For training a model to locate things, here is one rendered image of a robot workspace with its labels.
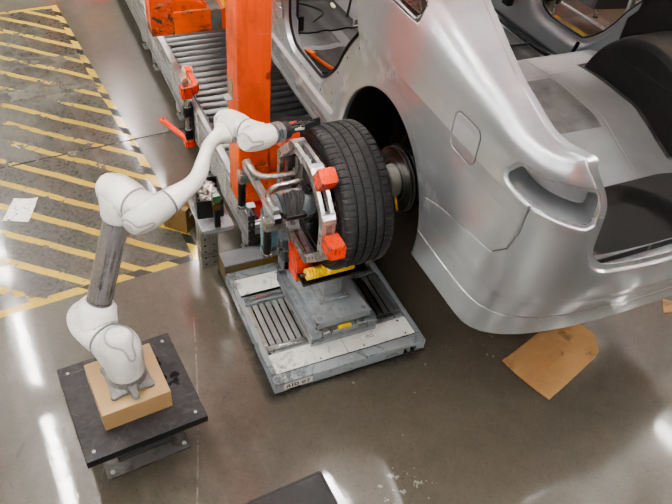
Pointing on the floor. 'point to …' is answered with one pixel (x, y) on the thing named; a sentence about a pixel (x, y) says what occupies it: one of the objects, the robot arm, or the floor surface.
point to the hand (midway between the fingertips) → (313, 122)
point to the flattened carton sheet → (553, 358)
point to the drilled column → (207, 248)
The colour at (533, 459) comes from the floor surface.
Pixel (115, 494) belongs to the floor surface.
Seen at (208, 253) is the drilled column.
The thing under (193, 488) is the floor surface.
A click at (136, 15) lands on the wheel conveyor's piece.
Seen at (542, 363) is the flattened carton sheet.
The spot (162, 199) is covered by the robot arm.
